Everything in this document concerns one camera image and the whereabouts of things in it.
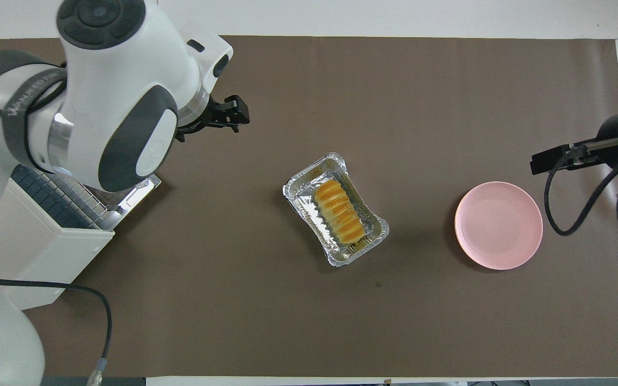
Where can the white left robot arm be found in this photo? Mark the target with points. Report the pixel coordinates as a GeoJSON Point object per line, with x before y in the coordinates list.
{"type": "Point", "coordinates": [116, 80]}

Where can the glass oven door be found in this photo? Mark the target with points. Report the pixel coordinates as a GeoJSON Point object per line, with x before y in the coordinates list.
{"type": "Point", "coordinates": [140, 193]}

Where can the brown paper table mat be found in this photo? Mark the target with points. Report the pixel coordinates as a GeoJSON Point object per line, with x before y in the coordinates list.
{"type": "Point", "coordinates": [314, 321]}

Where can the golden ridged bread loaf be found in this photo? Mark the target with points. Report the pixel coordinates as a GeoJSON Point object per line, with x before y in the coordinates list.
{"type": "Point", "coordinates": [338, 212]}

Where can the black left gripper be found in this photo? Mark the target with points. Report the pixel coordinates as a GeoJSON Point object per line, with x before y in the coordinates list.
{"type": "Point", "coordinates": [213, 113]}

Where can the white toaster oven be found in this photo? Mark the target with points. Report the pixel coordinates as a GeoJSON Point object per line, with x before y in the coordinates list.
{"type": "Point", "coordinates": [46, 257]}

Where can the pink round plate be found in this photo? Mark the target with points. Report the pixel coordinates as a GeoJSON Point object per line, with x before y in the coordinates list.
{"type": "Point", "coordinates": [498, 225]}

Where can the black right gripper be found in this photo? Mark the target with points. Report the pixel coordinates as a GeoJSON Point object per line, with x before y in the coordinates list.
{"type": "Point", "coordinates": [596, 149]}

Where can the aluminium foil tray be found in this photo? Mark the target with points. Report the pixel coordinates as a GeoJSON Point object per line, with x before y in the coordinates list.
{"type": "Point", "coordinates": [301, 195]}

